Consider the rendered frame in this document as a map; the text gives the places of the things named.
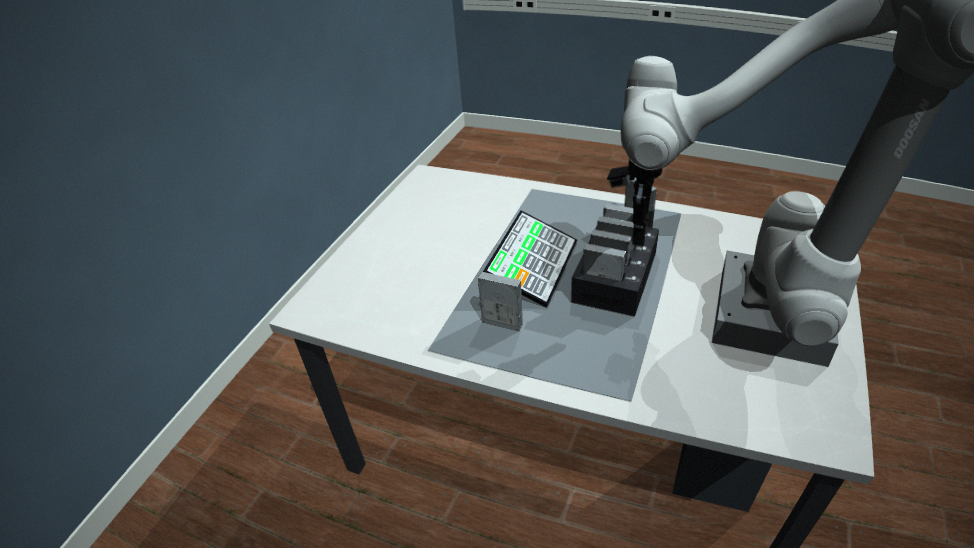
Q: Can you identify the grey flat mat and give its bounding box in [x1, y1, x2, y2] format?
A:
[428, 189, 681, 402]

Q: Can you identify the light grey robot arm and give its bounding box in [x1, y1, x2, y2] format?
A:
[621, 0, 974, 346]

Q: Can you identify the black status display screen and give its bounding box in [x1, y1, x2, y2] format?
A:
[483, 210, 577, 308]

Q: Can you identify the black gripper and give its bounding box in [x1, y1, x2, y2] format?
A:
[628, 160, 662, 246]

